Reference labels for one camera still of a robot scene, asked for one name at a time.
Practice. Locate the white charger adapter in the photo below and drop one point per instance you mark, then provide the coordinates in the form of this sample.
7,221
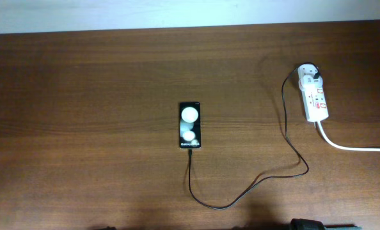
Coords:
309,77

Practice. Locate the white power strip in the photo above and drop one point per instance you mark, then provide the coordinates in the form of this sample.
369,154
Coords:
315,105

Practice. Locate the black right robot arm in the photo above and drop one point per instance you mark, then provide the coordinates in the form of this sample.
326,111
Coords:
305,224

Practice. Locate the black Galaxy flip phone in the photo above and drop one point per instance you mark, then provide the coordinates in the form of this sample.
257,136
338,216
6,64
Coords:
190,134

